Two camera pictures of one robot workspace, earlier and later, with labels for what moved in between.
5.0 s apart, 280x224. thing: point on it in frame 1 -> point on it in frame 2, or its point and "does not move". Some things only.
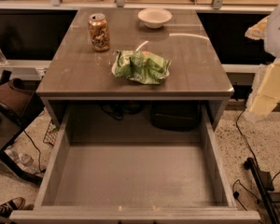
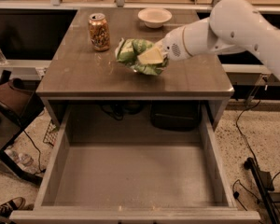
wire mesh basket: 51,134 does not move
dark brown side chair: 13,104 does not move
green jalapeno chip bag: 142,66 -> 142,56
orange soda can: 99,32 does not move
